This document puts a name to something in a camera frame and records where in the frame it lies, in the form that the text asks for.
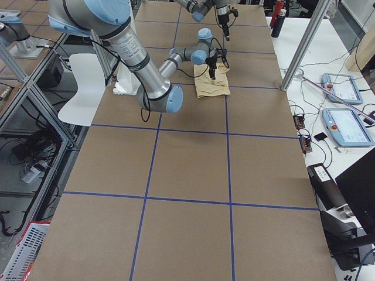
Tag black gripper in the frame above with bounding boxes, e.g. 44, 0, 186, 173
216, 5, 238, 42
205, 48, 227, 80

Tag cream long sleeve shirt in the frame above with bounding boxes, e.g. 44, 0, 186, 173
194, 63, 230, 98

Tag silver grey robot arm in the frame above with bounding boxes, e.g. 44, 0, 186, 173
48, 1, 226, 113
175, 0, 238, 42

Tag black water bottle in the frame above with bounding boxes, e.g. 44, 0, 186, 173
271, 9, 287, 38

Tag red water bottle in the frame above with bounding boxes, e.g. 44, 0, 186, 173
270, 0, 285, 29

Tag far blue teach pendant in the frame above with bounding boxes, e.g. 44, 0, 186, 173
321, 73, 363, 105

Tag blue teach pendant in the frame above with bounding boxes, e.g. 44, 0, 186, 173
321, 73, 363, 105
322, 108, 374, 148

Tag white plastic chair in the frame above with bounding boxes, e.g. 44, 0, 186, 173
58, 53, 106, 126

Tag near blue teach pendant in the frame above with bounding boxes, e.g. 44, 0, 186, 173
322, 108, 374, 148

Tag reacher grabber stick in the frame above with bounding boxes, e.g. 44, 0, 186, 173
296, 72, 374, 124

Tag black machine on table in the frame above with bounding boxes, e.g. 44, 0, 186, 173
307, 150, 374, 270

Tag red plastic basket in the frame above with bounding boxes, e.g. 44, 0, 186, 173
1, 221, 50, 280

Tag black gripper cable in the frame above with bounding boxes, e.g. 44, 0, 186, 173
210, 37, 230, 68

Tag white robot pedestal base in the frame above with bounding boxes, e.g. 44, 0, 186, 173
112, 17, 141, 96

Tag aluminium frame post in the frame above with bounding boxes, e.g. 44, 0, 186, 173
281, 0, 330, 91

